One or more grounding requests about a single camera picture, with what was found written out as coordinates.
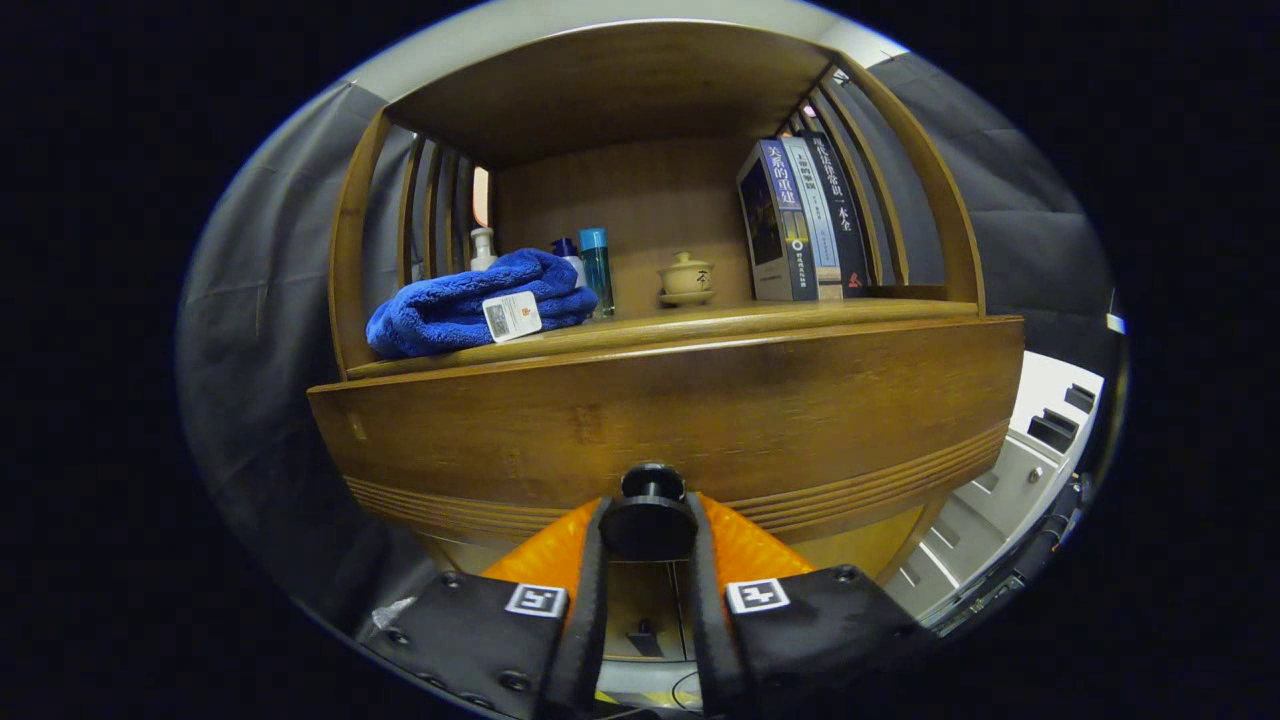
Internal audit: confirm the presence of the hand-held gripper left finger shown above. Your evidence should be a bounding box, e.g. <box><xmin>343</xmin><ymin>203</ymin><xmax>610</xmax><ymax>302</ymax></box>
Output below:
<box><xmin>360</xmin><ymin>495</ymin><xmax>613</xmax><ymax>720</ymax></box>

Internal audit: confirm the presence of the book with pale spine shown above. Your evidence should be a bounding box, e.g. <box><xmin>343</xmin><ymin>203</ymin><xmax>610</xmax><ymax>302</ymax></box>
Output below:
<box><xmin>780</xmin><ymin>135</ymin><xmax>846</xmax><ymax>301</ymax></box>

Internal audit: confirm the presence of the blue folded towel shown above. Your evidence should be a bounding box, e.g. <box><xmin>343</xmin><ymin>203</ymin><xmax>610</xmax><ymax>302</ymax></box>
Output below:
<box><xmin>365</xmin><ymin>248</ymin><xmax>599</xmax><ymax>360</ymax></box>

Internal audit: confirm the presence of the teal bottle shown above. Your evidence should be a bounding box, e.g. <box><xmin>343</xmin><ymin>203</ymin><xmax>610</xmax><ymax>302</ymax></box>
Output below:
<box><xmin>578</xmin><ymin>227</ymin><xmax>615</xmax><ymax>319</ymax></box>

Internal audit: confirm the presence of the beige lidded tea cup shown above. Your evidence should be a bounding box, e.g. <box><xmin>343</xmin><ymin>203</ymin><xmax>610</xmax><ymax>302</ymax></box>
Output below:
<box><xmin>659</xmin><ymin>251</ymin><xmax>715</xmax><ymax>297</ymax></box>

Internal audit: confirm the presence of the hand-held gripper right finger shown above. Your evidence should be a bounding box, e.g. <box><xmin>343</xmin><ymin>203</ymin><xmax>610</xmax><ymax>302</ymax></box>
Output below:
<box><xmin>685</xmin><ymin>492</ymin><xmax>936</xmax><ymax>716</ymax></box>

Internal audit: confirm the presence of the white bottle with blue cap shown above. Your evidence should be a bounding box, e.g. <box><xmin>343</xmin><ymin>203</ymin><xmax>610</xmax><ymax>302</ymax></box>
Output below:
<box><xmin>550</xmin><ymin>237</ymin><xmax>589</xmax><ymax>289</ymax></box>

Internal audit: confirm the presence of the wooden cabinet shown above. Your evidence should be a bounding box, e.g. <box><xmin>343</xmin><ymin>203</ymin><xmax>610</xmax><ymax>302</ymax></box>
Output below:
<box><xmin>308</xmin><ymin>20</ymin><xmax>1026</xmax><ymax>691</ymax></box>

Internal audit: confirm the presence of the white drawer unit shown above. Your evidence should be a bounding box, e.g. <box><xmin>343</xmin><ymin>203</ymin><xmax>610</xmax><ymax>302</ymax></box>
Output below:
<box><xmin>885</xmin><ymin>350</ymin><xmax>1106</xmax><ymax>626</ymax></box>

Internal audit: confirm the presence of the book with black spine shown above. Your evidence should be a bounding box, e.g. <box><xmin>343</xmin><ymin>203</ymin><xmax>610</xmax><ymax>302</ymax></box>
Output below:
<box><xmin>800</xmin><ymin>130</ymin><xmax>871</xmax><ymax>298</ymax></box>

